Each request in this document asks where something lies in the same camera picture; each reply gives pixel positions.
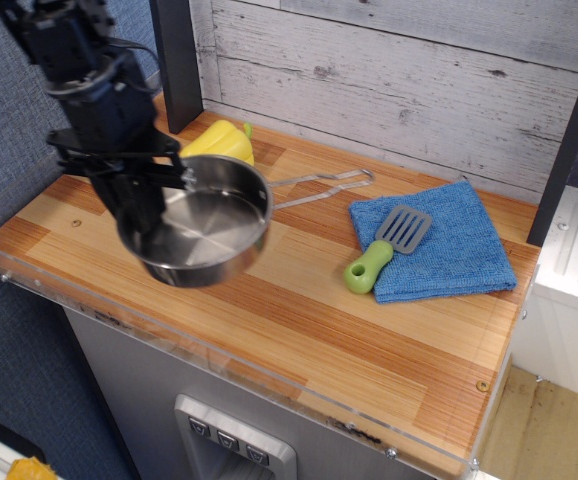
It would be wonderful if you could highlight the grey spatula with green handle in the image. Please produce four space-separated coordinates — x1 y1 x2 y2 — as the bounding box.
343 205 432 294

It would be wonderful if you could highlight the yellow object at corner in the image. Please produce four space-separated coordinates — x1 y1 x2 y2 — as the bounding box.
5 457 59 480

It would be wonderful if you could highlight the silver toy fridge cabinet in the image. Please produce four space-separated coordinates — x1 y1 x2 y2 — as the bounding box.
66 310 425 479

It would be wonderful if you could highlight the yellow plastic bell pepper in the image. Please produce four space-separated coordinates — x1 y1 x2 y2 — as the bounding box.
179 120 255 166

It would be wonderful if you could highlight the blue folded cloth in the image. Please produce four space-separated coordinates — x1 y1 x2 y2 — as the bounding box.
349 181 517 304

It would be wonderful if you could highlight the clear acrylic table guard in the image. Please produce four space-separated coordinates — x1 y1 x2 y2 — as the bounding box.
0 102 540 480

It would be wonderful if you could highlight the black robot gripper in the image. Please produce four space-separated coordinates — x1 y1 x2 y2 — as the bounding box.
46 49 190 241

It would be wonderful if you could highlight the silver dispenser button panel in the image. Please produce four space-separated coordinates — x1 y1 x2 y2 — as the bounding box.
174 394 298 479

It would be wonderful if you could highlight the dark right frame post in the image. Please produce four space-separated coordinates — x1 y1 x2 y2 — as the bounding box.
526 96 578 247

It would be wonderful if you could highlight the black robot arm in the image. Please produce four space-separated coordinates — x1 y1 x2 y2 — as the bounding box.
0 1 191 241

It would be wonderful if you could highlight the stainless steel pan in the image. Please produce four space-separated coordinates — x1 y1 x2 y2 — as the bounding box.
115 155 375 288

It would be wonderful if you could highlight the dark grey vertical post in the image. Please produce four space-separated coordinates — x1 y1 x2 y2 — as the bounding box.
149 0 204 133

